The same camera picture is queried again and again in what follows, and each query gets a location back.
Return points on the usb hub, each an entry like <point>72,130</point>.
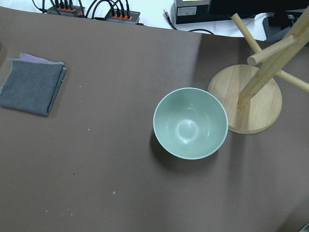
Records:
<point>75,12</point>
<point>133,19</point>

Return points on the left usb hub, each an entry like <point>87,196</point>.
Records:
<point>75,12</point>

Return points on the green bowl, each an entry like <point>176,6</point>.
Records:
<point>190,123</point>

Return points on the wooden mug tree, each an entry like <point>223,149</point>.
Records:
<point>249,94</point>

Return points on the grey folded cloth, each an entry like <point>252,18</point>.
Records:
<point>32,84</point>

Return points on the black computer box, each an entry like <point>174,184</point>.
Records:
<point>194,11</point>

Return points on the right usb hub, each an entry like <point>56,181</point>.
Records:
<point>133,19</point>

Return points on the black monitor stand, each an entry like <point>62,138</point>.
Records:
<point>277,24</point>

